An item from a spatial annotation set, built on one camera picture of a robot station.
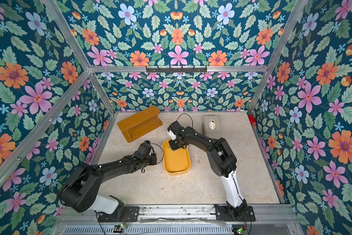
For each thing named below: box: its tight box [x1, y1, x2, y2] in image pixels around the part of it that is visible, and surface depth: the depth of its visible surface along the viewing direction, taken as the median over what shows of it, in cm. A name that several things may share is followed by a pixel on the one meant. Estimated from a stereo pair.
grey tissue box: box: [201, 114, 222, 140], surface depth 103 cm
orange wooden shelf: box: [116, 105, 163, 143], surface depth 102 cm
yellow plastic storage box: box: [162, 139, 192, 175], surface depth 92 cm
